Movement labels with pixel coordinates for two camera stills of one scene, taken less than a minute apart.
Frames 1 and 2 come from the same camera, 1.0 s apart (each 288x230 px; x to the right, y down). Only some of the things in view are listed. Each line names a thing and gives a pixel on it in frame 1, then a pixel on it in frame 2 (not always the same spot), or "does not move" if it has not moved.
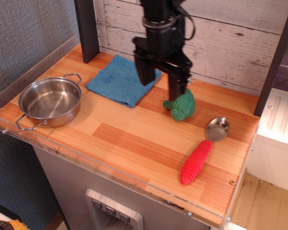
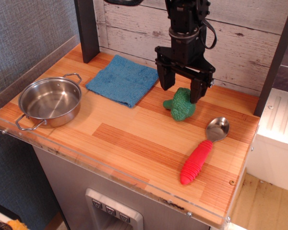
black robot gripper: x=164 y=43 -> x=187 y=54
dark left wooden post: x=87 y=28 does not move
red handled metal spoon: x=216 y=129 does not move
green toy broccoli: x=183 y=107 does not move
